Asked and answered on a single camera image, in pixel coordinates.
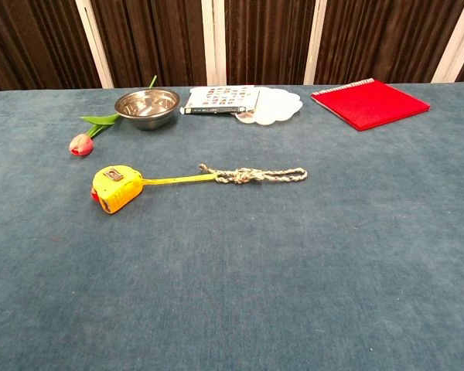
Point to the white frame pole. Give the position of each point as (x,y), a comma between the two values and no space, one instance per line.
(94,42)
(316,42)
(454,42)
(213,42)

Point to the white book with picture grid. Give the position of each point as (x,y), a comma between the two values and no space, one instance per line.
(220,98)

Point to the white scalloped paper doily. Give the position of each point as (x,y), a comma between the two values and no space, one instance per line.
(278,104)

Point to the red spiral notebook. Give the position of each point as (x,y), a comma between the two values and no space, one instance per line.
(371,104)

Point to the blue felt table cover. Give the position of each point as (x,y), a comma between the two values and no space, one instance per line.
(232,270)

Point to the stainless steel bowl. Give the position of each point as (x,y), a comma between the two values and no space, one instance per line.
(147,116)

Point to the pink tulip with green stem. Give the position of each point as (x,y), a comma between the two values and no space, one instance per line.
(81,145)

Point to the yellow tape measure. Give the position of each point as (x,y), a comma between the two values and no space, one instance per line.
(116,189)

